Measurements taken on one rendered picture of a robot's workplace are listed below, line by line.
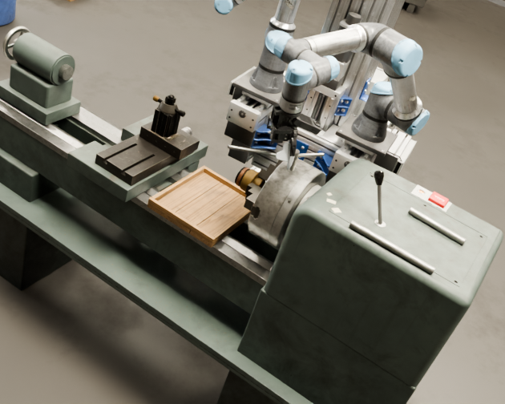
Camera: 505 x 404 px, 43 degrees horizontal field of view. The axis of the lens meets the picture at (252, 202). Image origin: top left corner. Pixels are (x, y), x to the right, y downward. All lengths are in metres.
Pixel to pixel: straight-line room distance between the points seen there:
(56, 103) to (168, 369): 1.27
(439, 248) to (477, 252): 0.14
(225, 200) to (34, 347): 1.10
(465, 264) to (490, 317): 2.11
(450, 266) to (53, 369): 1.75
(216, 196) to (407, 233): 0.83
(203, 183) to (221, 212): 0.18
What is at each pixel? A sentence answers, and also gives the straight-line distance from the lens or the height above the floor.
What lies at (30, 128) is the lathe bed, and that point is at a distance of 2.78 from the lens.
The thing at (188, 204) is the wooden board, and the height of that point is 0.88.
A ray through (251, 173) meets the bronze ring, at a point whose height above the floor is 1.12.
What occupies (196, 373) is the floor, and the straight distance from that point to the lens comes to 3.07.
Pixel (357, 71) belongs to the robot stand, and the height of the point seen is 1.33.
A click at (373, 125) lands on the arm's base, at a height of 1.23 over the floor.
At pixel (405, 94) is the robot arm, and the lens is 2.46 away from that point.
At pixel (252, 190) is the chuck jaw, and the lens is 2.27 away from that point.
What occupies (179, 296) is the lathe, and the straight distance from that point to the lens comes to 2.59.
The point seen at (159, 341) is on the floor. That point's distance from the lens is 3.15.
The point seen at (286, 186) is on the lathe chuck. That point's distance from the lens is 2.16.
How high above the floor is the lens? 2.35
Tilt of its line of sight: 34 degrees down
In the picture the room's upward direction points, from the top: 19 degrees clockwise
